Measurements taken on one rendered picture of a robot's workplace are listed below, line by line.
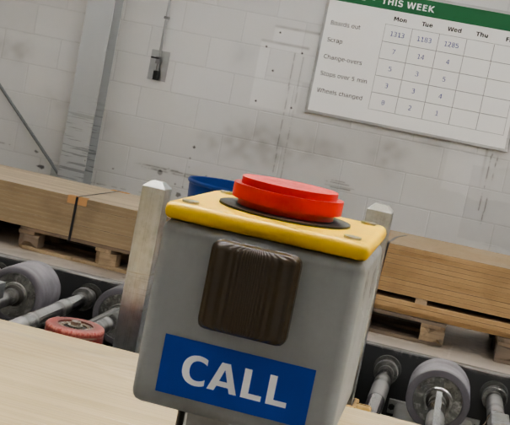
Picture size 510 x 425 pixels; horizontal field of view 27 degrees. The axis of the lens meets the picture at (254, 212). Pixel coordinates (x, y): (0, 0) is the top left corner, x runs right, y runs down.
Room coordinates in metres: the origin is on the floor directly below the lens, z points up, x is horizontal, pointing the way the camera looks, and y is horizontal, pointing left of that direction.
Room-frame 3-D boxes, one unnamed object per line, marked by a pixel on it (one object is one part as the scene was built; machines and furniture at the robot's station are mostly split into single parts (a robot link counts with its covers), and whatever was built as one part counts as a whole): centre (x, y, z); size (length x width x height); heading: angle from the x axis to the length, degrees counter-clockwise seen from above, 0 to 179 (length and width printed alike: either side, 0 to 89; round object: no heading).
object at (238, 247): (0.34, 0.00, 1.20); 0.03 x 0.01 x 0.03; 79
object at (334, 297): (0.38, -0.01, 1.18); 0.07 x 0.07 x 0.08; 79
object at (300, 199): (0.38, -0.01, 1.22); 0.04 x 0.04 x 0.02
